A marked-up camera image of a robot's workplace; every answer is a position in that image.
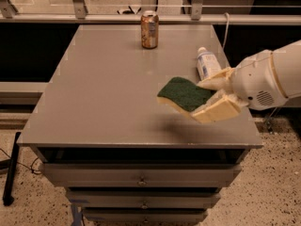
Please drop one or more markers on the grey drawer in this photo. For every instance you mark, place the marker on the grey drawer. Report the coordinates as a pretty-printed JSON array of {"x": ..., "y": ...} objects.
[
  {"x": 144, "y": 216},
  {"x": 92, "y": 175},
  {"x": 143, "y": 199}
]

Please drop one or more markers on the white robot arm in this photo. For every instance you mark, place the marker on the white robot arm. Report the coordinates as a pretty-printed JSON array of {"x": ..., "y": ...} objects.
[{"x": 287, "y": 63}]

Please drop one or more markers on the orange soda can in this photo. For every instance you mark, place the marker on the orange soda can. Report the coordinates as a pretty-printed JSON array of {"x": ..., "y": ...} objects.
[{"x": 149, "y": 29}]

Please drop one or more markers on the green and yellow sponge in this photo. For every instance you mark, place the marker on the green and yellow sponge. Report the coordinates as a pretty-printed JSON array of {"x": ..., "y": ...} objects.
[{"x": 183, "y": 95}]

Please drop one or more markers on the grey drawer cabinet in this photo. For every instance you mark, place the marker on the grey drawer cabinet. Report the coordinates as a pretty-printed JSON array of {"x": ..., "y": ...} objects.
[{"x": 100, "y": 106}]

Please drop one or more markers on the top grey drawer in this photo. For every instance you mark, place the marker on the top grey drawer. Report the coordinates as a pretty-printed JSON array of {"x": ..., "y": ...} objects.
[{"x": 92, "y": 175}]

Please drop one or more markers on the bottom grey drawer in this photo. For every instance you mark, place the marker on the bottom grey drawer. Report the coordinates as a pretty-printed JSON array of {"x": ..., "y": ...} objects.
[{"x": 144, "y": 216}]

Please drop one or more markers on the metal railing frame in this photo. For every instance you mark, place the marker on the metal railing frame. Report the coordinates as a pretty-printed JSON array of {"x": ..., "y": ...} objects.
[{"x": 246, "y": 12}]

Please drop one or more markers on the black stand leg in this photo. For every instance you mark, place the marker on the black stand leg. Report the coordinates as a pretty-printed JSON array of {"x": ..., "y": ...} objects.
[{"x": 7, "y": 195}]

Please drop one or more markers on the middle grey drawer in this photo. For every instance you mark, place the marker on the middle grey drawer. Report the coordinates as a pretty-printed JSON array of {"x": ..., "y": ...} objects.
[{"x": 143, "y": 199}]

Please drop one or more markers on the blue white plastic bottle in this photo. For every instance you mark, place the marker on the blue white plastic bottle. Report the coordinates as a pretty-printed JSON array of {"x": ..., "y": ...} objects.
[{"x": 207, "y": 63}]

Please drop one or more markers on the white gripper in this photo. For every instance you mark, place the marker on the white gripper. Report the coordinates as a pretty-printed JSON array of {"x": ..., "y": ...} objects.
[{"x": 255, "y": 80}]

